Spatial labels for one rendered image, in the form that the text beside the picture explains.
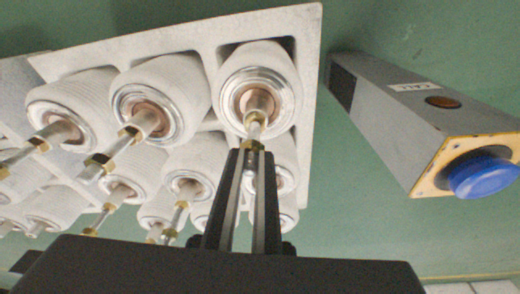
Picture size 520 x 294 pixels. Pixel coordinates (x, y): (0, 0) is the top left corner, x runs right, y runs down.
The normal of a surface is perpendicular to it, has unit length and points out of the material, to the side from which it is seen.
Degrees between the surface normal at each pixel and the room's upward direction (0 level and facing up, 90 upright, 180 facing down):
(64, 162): 90
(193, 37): 0
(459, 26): 0
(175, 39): 0
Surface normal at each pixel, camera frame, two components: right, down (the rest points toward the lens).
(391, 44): -0.04, 0.62
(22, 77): 0.99, -0.11
